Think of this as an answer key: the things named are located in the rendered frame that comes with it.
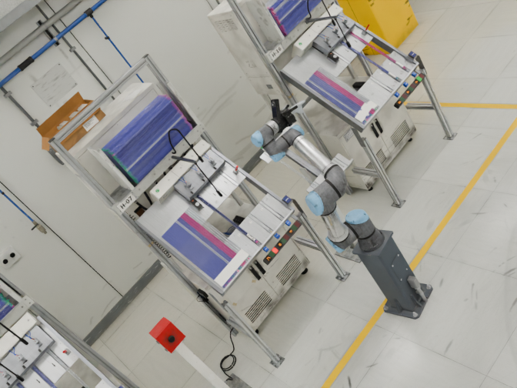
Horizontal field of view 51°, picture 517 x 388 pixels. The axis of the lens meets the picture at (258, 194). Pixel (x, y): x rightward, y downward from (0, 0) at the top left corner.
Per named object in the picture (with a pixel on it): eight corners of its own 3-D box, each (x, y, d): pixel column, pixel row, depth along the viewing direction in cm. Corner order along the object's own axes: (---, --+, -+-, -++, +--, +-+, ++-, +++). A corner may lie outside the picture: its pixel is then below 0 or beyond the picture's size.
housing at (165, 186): (212, 155, 364) (211, 145, 351) (161, 208, 348) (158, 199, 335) (203, 148, 366) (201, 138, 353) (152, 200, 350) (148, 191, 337)
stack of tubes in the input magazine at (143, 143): (194, 127, 343) (168, 94, 330) (137, 184, 327) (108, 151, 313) (185, 126, 353) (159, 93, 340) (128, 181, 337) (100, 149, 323)
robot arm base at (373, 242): (388, 232, 308) (381, 221, 303) (377, 253, 301) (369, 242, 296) (366, 230, 319) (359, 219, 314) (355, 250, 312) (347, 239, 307)
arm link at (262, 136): (257, 150, 288) (247, 138, 287) (271, 138, 293) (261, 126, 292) (263, 146, 281) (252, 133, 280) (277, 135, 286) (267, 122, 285)
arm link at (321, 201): (361, 241, 302) (338, 188, 259) (340, 259, 301) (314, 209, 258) (347, 228, 309) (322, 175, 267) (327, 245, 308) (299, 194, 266)
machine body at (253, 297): (314, 267, 404) (272, 210, 372) (255, 342, 381) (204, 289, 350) (262, 247, 456) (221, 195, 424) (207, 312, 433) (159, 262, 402)
